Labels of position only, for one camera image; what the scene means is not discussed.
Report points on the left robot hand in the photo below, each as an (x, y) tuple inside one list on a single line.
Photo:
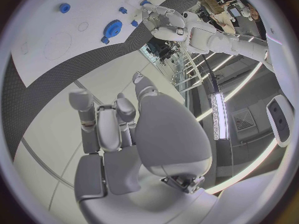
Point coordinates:
[(167, 32)]

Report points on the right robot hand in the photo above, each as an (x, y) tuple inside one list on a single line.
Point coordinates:
[(168, 134)]

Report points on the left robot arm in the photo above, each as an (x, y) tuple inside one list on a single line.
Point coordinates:
[(222, 41)]

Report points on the white task board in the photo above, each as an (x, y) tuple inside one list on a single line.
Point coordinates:
[(93, 3)]

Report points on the cluttered equipment desk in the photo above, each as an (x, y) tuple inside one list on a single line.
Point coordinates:
[(163, 50)]

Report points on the blue plug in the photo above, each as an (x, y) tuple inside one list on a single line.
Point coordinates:
[(134, 23)]

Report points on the blue peg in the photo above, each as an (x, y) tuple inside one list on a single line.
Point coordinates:
[(122, 10)]

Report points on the large blue gear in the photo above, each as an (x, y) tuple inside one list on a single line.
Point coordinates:
[(113, 28)]

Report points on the person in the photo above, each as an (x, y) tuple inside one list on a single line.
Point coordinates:
[(253, 13), (213, 3)]

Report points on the glowing light bar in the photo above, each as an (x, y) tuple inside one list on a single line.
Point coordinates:
[(220, 115)]

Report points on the small blue gear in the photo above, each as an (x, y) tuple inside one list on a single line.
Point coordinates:
[(105, 40)]

